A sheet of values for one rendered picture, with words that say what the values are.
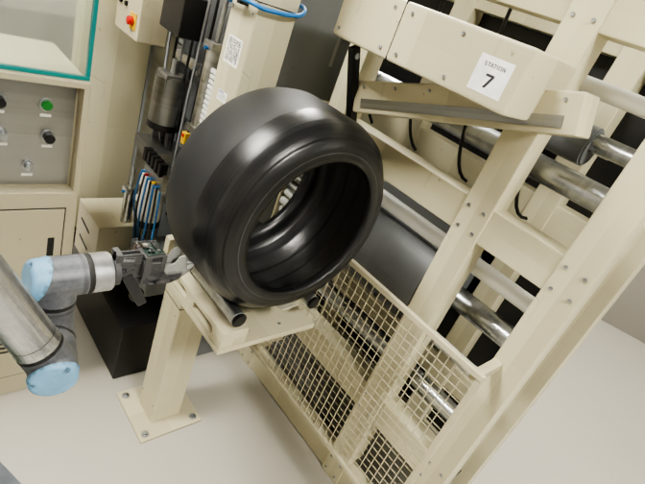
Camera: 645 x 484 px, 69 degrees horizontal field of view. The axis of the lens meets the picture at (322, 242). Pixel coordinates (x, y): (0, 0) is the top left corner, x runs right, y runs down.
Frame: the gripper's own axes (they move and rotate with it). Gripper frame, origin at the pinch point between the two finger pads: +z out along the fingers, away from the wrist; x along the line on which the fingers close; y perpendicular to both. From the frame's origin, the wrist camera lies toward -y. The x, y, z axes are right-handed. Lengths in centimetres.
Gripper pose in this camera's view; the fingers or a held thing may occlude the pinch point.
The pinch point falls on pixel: (188, 267)
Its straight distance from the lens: 128.0
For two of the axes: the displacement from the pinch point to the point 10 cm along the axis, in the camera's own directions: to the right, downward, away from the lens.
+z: 7.2, -0.8, 6.9
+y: 3.3, -8.3, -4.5
